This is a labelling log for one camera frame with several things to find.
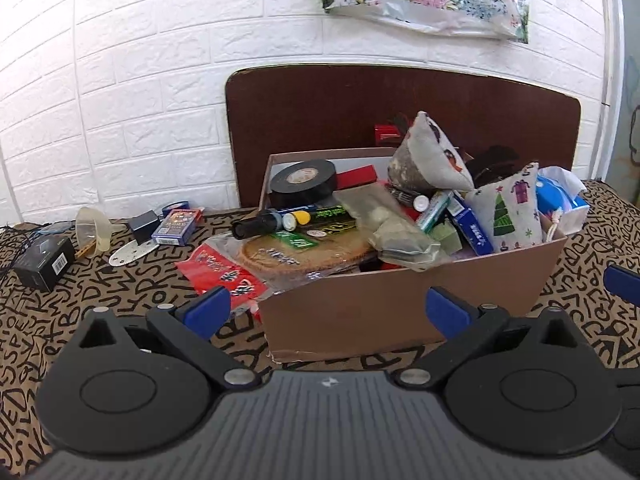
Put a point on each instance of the small green pack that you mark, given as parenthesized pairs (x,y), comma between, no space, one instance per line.
(297,241)

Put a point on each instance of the brown wooden board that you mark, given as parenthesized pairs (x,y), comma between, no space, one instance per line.
(310,110)

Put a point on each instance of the white plastic bag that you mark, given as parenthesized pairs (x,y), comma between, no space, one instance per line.
(575,218)

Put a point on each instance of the flat metal plate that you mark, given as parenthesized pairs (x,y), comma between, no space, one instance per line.
(131,252)

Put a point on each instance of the black pack with yellow label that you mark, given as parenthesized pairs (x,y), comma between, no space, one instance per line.
(332,225)

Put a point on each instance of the pale green box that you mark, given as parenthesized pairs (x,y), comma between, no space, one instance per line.
(447,237)

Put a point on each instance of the white printed fabric pouch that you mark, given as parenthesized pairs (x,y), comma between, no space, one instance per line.
(515,220)

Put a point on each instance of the dark feather toy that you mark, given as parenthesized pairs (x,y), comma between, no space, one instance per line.
(497,157)

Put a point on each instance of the grey printed fabric pouch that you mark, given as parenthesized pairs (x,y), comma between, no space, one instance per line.
(425,160)

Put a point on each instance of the red snack packet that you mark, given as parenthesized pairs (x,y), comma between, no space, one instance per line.
(220,270)

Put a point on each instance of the black tape roll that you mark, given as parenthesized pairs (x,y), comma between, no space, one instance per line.
(300,199)

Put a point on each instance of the black tube with white cap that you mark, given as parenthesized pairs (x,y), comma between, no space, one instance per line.
(419,203)

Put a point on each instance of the black box with barcode label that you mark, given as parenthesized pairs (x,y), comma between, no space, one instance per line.
(42,265)

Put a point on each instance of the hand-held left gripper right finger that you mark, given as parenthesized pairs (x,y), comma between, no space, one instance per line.
(447,310)

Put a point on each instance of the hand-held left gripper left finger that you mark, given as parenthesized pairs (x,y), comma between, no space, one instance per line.
(207,310)

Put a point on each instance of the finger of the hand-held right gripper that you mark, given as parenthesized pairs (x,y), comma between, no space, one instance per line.
(622,285)

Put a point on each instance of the blue tape roll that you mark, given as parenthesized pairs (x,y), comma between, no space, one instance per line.
(175,206)

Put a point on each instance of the playing card pack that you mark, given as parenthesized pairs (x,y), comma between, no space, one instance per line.
(175,225)

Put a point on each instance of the blue packet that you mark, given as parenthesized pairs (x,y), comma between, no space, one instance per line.
(550,195)

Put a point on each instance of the white green toothpaste box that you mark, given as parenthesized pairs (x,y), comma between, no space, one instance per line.
(435,212)

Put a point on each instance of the yellow capped tube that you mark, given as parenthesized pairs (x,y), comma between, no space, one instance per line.
(302,217)

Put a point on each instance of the grey painted door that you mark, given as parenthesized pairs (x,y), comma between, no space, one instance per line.
(634,110)

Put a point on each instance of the blue white carton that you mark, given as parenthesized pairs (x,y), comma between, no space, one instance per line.
(475,232)

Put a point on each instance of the red box lid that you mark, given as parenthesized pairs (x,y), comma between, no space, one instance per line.
(357,176)

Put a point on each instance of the brown cardboard box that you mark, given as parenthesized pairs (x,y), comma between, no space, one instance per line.
(375,310)

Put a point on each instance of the round woven coaster in bag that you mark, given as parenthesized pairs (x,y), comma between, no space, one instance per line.
(300,260)

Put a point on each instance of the red tall carton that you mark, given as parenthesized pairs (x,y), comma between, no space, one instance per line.
(386,134)

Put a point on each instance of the black power adapter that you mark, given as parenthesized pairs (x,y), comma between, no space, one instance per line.
(144,226)

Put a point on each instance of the clear plastic funnel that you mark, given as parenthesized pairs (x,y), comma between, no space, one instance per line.
(95,230)

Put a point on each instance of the clear herb sachet bag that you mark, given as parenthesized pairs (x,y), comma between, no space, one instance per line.
(390,230)

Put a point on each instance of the black torch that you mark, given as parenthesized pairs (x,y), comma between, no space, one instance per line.
(255,226)

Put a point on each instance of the letter print tablecloth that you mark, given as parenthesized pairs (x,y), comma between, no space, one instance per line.
(125,290)

